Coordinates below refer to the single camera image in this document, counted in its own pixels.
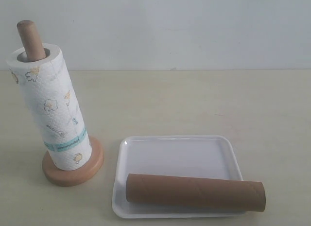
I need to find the brown cardboard tube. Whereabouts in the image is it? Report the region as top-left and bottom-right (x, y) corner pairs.
(125, 174), (266, 212)

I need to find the patterned paper towel roll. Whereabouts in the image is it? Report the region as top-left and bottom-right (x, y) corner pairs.
(7, 44), (92, 171)

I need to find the wooden paper towel holder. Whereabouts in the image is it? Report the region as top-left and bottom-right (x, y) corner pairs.
(17, 20), (104, 187)

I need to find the white plastic tray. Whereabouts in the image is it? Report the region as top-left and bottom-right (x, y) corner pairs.
(112, 135), (243, 219)

